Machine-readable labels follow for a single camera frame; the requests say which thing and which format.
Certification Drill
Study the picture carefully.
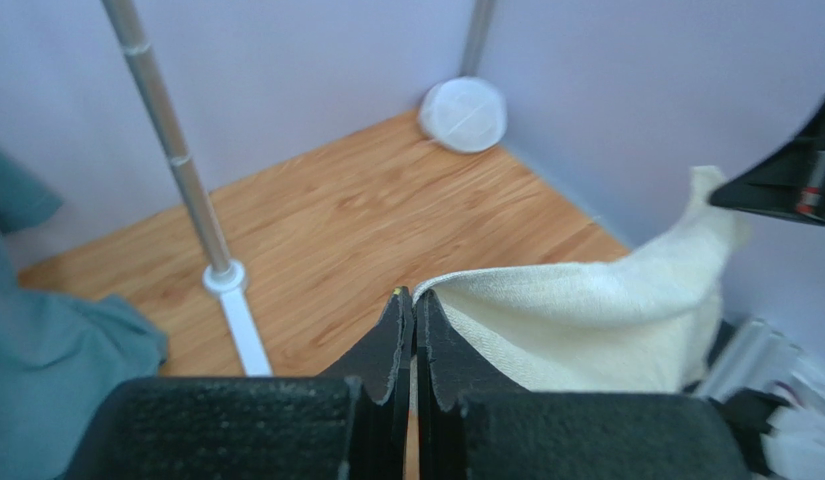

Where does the beige cloth napkin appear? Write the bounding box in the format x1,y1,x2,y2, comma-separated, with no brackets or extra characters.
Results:
414,166,749,393

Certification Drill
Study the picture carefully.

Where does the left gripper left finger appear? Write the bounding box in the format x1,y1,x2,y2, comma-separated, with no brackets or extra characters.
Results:
320,287,414,479

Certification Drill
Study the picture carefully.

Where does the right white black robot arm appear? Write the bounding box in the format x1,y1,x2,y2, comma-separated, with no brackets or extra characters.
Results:
709,97,825,479

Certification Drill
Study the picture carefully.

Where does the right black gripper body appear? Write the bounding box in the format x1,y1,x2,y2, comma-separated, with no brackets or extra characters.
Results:
709,97,825,227

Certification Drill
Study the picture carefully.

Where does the white rack base foot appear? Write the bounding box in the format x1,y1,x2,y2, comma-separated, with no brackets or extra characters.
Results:
202,260,273,377

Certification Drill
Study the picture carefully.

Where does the teal green t-shirt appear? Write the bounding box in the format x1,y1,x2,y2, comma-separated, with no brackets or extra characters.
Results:
0,150,168,479

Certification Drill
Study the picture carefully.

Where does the metal garment rack pole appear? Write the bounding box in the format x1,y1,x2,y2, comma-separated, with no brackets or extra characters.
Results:
102,0,234,281

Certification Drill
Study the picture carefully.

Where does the white plastic mesh basket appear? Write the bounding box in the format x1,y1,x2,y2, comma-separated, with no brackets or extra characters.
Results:
417,76,508,154

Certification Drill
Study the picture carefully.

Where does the aluminium frame rail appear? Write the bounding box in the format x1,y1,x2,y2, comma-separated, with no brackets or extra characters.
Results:
693,319,825,415

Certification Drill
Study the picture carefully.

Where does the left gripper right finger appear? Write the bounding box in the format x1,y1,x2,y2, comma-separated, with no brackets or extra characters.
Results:
415,289,526,479

